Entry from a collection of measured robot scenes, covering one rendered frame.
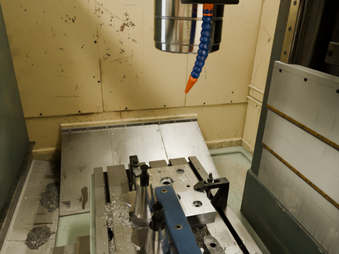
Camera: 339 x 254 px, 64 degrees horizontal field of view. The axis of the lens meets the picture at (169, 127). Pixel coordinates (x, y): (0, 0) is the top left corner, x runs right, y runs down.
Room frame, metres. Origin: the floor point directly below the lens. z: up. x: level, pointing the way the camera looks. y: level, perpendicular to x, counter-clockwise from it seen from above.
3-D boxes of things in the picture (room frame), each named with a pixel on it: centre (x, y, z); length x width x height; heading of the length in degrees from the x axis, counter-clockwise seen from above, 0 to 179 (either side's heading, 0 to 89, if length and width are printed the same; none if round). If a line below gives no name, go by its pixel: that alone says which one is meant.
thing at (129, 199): (0.47, 0.06, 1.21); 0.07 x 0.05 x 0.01; 106
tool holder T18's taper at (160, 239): (0.31, 0.01, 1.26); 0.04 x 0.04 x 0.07
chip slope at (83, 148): (1.32, 0.15, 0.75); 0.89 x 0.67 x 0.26; 106
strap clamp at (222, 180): (0.82, -0.16, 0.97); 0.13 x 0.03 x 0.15; 106
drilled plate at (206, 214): (0.80, -0.01, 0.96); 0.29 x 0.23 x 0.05; 16
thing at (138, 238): (0.37, 0.03, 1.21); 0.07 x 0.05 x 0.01; 106
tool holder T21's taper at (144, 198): (0.42, 0.04, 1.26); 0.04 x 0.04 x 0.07
